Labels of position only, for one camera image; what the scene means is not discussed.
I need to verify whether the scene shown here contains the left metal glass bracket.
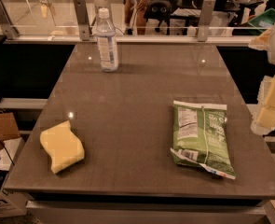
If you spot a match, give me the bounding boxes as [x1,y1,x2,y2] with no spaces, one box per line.
[0,0,20,40]

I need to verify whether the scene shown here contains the green jalapeno chip bag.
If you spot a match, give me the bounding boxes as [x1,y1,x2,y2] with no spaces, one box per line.
[171,101,236,180]

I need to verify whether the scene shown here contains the person standing in background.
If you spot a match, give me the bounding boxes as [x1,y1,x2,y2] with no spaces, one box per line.
[124,0,149,35]

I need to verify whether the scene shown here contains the right metal glass bracket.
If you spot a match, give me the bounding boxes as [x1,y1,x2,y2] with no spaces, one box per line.
[197,0,215,42]

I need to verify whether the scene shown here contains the black cable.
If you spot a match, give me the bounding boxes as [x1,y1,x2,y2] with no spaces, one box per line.
[0,127,16,166]

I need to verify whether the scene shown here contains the middle metal glass bracket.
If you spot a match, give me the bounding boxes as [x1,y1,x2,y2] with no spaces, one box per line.
[73,0,91,41]

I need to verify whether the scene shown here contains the yellow wavy sponge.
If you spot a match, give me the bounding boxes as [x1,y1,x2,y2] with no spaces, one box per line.
[40,120,85,174]

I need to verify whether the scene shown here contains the metal glass bracket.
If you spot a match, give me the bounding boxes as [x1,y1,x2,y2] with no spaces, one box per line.
[197,0,215,42]
[73,0,91,41]
[0,0,20,40]

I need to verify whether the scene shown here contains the clear plastic water bottle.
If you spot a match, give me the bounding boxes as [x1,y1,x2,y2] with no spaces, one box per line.
[96,7,118,72]

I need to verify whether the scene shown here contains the black office chair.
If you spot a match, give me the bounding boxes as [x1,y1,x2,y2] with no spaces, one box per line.
[144,0,172,32]

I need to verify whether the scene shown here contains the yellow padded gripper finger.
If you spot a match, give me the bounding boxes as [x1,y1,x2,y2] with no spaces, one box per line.
[255,76,275,129]

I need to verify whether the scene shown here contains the green plastic bin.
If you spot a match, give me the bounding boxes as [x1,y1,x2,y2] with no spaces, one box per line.
[248,8,275,29]

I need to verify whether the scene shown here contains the glass barrier panel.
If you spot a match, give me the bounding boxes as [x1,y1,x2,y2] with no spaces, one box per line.
[0,0,275,39]

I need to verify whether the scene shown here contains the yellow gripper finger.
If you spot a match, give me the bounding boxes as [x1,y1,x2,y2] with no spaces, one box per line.
[248,29,271,50]

